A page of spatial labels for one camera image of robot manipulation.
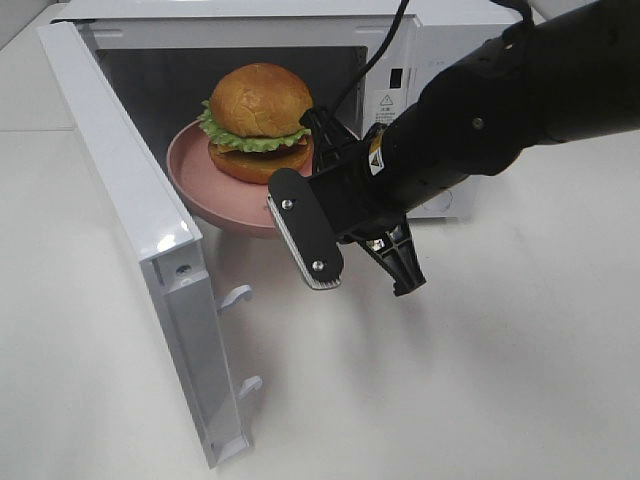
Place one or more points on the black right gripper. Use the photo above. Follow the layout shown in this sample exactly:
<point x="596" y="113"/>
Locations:
<point x="356" y="206"/>

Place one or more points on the pink round plate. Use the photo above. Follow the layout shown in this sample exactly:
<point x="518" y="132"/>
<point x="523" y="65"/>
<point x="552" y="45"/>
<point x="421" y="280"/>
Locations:
<point x="212" y="195"/>

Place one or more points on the round door release button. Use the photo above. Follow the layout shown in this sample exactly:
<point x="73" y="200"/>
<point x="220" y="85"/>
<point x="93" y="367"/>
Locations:
<point x="439" y="204"/>

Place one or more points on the burger with lettuce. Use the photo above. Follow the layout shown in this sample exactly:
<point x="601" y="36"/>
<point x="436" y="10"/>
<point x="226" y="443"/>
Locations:
<point x="253" y="122"/>

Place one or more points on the white microwave door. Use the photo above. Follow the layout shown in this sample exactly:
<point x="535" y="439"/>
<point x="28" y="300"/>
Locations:
<point x="163" y="237"/>

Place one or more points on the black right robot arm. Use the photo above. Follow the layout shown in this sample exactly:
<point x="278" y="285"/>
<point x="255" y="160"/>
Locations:
<point x="570" y="78"/>

